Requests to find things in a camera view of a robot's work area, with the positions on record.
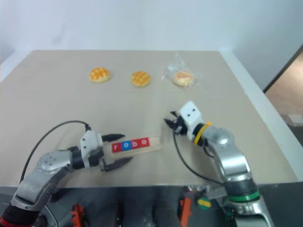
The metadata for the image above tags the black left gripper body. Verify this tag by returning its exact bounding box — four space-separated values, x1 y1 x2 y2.
88 151 107 173

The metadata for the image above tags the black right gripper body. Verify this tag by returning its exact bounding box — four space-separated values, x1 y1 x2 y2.
172 115 188 136

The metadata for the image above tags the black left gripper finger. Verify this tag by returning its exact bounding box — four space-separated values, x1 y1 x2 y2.
102 133 126 143
105 157 134 173

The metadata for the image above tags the long wooden tray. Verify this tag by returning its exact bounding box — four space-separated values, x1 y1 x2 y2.
109 134 163 161

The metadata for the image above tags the round bread in bag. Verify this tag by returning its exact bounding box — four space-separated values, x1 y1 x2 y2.
172 71 194 88

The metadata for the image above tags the round golden checkered bread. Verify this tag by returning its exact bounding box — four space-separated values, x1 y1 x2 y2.
130 70 152 88
89 67 112 84

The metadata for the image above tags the clear plastic bag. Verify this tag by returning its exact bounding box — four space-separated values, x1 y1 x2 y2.
161 52 202 89

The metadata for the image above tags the beige table mat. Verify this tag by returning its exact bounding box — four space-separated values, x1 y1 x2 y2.
0 49 298 188

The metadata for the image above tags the orange and black tool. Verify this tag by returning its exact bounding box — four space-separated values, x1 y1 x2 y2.
70 204 84 227

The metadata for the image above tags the dark rounded shape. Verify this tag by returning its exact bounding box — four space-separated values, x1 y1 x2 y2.
153 187 182 227

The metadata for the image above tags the green and yellow round button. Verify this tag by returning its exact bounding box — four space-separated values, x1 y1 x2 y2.
196 196 212 211

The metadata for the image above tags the orange plastic part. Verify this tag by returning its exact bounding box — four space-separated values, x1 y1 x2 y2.
178 197 193 226

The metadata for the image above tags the small beige box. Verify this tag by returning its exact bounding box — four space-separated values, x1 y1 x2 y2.
286 113 303 124

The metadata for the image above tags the brown wooden door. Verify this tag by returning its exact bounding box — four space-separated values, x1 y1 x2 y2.
263 43 303 116

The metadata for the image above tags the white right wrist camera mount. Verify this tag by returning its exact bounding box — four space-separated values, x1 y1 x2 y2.
178 101 205 140

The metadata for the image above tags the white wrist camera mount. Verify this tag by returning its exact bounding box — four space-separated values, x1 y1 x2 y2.
79 130 104 169
178 101 205 140

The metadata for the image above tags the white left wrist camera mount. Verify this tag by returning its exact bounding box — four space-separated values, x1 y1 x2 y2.
79 130 104 169

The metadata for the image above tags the yellow cable tie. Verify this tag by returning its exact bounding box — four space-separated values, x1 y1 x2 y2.
192 121 212 146

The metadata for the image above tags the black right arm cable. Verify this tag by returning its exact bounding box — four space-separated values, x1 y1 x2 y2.
172 132 229 185

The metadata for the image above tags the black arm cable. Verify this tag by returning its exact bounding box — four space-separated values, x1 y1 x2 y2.
172 132 229 185
20 120 92 182

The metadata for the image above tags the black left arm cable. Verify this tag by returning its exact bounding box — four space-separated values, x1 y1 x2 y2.
20 120 92 182

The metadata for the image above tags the white table frame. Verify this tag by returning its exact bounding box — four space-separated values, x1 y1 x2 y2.
0 48 303 183

